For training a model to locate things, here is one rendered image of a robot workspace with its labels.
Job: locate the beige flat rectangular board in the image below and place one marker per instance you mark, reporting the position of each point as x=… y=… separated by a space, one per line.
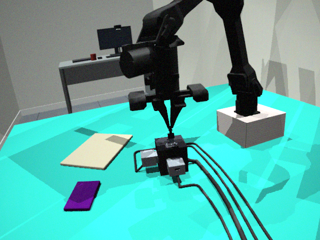
x=98 y=151

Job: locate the purple flat rectangular slab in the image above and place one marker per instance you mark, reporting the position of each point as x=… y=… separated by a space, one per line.
x=82 y=197

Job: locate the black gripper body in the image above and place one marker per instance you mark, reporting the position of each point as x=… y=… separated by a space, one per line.
x=167 y=87

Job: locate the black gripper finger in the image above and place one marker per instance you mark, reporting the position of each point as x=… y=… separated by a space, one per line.
x=175 y=109
x=164 y=114

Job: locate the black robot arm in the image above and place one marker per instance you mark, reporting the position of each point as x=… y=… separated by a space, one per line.
x=156 y=49

